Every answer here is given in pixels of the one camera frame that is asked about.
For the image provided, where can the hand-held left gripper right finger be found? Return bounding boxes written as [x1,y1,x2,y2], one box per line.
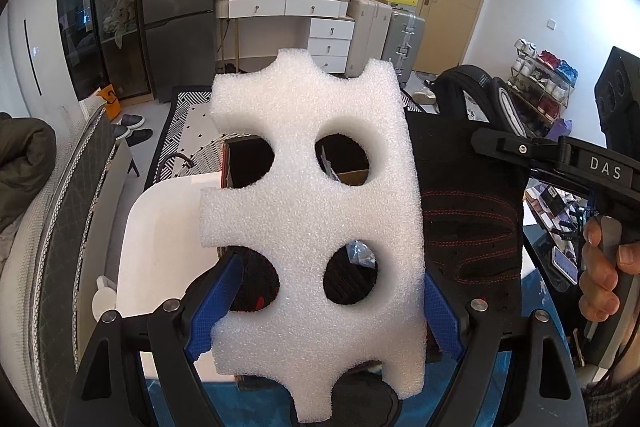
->
[424,274,588,427]

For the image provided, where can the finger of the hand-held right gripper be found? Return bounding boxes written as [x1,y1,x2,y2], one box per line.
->
[471,127,563,168]

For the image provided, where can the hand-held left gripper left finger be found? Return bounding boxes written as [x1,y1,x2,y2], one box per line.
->
[64,252,246,427]

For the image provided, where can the white foam block with holes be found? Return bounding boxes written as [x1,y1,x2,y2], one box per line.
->
[200,48,427,424]

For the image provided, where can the black cardboard box red print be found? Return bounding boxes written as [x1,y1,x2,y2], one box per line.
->
[220,132,373,190]

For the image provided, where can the person's right forearm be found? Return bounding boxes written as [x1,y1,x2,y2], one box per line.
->
[575,347,640,427]

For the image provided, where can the person's right hand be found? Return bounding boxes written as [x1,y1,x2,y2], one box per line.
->
[578,216,640,324]

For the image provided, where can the metal shoe rack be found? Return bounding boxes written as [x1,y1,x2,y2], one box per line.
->
[506,38,578,125]

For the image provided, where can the row of sneakers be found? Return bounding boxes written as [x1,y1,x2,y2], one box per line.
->
[510,38,578,118]

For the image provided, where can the smartphone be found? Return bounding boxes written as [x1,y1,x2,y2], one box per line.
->
[552,247,579,284]

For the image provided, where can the scattered shoes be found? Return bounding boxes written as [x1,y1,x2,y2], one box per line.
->
[410,74,441,108]

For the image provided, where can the black round foam pad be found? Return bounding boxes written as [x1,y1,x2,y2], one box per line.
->
[332,369,403,427]

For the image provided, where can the white plastic holder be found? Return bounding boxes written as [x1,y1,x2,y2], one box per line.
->
[91,276,119,323]

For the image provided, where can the grey quilted mattress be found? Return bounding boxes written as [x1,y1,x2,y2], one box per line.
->
[0,99,131,427]

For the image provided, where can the beige suitcase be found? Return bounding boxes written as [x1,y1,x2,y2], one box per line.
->
[345,0,393,80]

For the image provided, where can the orange paper bag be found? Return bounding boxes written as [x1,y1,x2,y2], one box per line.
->
[97,86,119,120]

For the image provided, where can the dark green duvet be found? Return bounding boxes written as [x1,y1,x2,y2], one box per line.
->
[0,112,57,233]

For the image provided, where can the white dressing table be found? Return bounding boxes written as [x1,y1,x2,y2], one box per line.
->
[212,0,357,75]

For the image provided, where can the grey refrigerator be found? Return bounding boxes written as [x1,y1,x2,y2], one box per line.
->
[141,0,222,104]

